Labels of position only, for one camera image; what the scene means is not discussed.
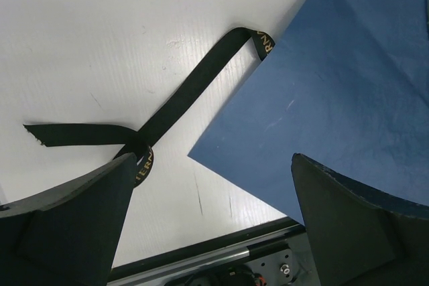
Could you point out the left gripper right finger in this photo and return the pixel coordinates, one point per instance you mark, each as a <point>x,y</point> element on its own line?
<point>360,235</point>

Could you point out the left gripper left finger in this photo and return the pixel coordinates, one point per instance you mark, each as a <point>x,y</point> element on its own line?
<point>68,235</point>

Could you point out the black gold-lettered ribbon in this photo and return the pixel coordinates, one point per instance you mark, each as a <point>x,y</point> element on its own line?
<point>141,142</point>

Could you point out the blue wrapping paper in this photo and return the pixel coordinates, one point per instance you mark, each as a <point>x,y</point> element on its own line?
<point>346,85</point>

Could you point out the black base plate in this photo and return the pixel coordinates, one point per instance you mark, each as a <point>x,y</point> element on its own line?
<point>281,262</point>

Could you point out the aluminium front rail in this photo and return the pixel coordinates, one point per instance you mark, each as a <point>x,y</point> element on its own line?
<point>230,247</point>

